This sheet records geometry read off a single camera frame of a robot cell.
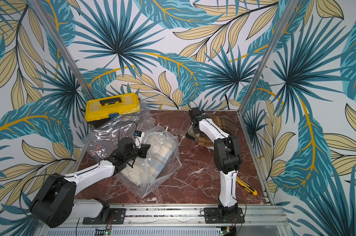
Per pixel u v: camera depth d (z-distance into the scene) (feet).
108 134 3.13
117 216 2.41
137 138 2.44
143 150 2.51
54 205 1.35
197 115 2.57
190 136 3.33
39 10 2.22
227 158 1.78
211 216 2.40
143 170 2.62
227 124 3.35
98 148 3.04
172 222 2.40
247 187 2.69
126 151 2.19
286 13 2.31
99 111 3.18
